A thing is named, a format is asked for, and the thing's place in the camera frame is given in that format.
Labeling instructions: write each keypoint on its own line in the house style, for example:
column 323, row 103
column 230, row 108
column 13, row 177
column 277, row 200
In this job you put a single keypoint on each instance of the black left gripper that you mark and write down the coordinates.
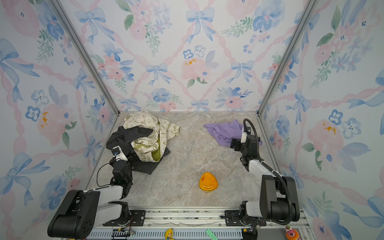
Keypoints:
column 113, row 164

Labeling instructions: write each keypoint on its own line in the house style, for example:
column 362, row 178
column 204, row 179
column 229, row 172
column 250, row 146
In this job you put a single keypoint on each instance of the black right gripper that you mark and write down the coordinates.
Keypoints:
column 237, row 142

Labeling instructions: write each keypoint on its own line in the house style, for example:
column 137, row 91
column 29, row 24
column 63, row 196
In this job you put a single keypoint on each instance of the purple cloth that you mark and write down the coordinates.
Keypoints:
column 225, row 132

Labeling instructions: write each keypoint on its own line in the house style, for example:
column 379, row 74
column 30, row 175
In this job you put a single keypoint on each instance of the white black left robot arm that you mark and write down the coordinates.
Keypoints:
column 81, row 211

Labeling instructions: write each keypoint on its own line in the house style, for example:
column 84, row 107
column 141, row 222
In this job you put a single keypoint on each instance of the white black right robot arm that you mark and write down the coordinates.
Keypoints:
column 278, row 201

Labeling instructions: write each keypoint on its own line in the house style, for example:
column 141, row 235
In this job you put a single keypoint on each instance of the dark grey cloth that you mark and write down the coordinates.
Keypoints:
column 122, row 138

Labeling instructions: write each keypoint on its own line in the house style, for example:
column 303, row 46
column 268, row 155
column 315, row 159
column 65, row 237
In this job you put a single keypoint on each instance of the cream green printed cloth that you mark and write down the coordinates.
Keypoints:
column 151, row 148

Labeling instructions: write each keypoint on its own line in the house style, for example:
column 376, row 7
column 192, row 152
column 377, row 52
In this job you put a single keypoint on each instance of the orange plastic lid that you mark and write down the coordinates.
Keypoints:
column 208, row 182

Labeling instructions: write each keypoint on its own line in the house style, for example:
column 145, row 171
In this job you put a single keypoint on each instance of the yellow haired figurine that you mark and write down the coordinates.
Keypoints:
column 169, row 234

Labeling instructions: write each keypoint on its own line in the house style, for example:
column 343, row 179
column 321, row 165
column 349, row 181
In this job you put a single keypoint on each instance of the green toy piece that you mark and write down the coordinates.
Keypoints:
column 211, row 235

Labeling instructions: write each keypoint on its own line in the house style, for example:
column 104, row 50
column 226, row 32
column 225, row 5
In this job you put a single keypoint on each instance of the red cake toy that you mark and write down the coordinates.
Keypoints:
column 292, row 234

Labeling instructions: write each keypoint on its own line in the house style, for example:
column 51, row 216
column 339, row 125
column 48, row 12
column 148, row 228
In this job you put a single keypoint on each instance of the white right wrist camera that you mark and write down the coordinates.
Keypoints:
column 245, row 132

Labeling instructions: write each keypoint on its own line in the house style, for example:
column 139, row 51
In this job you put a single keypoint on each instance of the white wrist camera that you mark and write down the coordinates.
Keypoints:
column 118, row 154
column 245, row 132

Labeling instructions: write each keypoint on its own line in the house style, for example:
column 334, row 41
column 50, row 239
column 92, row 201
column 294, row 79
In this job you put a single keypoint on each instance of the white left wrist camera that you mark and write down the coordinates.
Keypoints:
column 118, row 154

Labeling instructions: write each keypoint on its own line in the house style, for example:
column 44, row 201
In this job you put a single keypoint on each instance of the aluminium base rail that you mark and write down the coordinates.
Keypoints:
column 151, row 223

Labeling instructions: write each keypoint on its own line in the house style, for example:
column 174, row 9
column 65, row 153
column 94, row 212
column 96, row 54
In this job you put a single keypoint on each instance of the right aluminium corner post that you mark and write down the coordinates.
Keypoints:
column 291, row 47

